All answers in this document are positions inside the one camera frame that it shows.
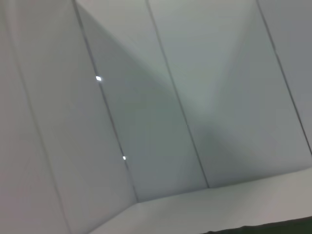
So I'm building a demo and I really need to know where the dark green printed t-shirt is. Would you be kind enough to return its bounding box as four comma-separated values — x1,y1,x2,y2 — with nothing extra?
202,215,312,234

